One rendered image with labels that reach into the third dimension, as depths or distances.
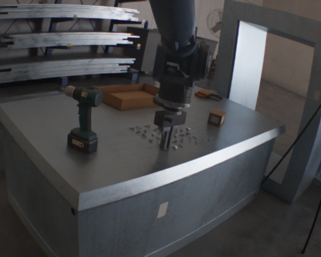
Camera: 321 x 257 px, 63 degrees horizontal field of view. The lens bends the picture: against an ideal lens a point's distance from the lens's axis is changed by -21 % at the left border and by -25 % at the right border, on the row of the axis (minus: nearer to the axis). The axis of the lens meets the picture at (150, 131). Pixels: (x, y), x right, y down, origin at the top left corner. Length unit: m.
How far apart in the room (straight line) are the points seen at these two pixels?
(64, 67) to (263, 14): 3.35
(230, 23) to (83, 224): 2.21
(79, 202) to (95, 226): 0.22
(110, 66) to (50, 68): 1.19
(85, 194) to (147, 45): 5.40
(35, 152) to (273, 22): 2.09
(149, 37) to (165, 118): 5.00
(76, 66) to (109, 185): 4.15
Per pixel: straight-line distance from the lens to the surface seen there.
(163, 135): 1.29
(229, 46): 2.80
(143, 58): 6.27
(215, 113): 1.77
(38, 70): 4.77
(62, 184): 1.02
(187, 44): 1.06
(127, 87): 2.10
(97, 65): 5.27
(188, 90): 1.23
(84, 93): 1.14
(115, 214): 1.18
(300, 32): 2.48
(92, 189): 0.97
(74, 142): 1.21
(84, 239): 1.16
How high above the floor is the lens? 1.16
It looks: 20 degrees down
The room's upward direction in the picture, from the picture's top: 10 degrees clockwise
